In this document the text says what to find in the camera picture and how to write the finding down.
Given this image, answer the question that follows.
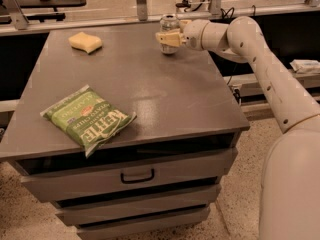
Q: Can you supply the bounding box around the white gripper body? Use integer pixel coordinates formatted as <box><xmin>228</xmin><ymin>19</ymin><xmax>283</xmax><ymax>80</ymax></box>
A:
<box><xmin>183</xmin><ymin>19</ymin><xmax>209</xmax><ymax>51</ymax></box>

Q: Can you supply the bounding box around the silver green 7up can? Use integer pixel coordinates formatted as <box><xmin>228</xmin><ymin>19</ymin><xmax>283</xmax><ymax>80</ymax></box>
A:
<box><xmin>160</xmin><ymin>14</ymin><xmax>179</xmax><ymax>55</ymax></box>

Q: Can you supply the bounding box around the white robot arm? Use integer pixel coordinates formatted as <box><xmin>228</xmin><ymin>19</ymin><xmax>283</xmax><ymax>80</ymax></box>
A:
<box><xmin>156</xmin><ymin>16</ymin><xmax>320</xmax><ymax>240</ymax></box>

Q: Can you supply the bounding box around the yellow sponge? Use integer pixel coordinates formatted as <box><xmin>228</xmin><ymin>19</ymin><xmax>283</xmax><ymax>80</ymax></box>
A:
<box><xmin>68</xmin><ymin>32</ymin><xmax>102</xmax><ymax>54</ymax></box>

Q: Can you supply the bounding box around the white wipes packet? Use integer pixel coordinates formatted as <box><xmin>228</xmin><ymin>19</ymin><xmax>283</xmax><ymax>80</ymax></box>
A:
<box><xmin>290</xmin><ymin>60</ymin><xmax>320</xmax><ymax>74</ymax></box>

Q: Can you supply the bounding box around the green kettle chips bag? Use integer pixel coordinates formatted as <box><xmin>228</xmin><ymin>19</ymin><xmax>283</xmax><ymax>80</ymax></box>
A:
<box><xmin>40</xmin><ymin>85</ymin><xmax>137</xmax><ymax>158</ymax></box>

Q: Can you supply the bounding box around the grey drawer cabinet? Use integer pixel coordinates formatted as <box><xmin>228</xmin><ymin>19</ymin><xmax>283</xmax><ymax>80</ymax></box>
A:
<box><xmin>1</xmin><ymin>23</ymin><xmax>249</xmax><ymax>240</ymax></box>

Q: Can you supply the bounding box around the black cable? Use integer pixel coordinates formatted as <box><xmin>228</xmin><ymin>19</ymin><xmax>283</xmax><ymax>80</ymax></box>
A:
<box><xmin>220</xmin><ymin>4</ymin><xmax>257</xmax><ymax>20</ymax></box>

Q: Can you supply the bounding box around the black drawer handle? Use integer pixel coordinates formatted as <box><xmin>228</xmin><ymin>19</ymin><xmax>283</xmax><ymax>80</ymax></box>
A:
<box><xmin>120</xmin><ymin>168</ymin><xmax>155</xmax><ymax>184</ymax></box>

